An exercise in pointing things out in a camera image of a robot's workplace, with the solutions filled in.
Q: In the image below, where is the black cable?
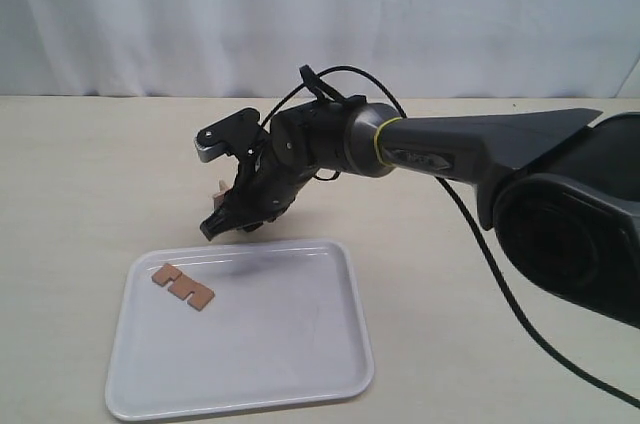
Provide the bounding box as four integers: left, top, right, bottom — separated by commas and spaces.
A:
259, 65, 640, 405

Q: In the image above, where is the white plastic tray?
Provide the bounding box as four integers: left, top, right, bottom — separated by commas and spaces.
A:
105, 239, 375, 421

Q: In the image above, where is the notched wooden piece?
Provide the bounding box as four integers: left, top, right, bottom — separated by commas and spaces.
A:
151, 263, 215, 312
212, 180, 230, 210

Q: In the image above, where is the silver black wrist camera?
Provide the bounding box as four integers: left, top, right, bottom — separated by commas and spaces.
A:
194, 108, 261, 163

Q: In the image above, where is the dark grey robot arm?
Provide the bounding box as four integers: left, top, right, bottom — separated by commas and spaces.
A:
195, 96, 639, 326

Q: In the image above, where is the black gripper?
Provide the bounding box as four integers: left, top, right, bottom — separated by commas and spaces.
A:
199, 101, 350, 241

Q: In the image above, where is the white backdrop curtain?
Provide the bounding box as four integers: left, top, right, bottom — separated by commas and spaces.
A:
1, 0, 639, 98

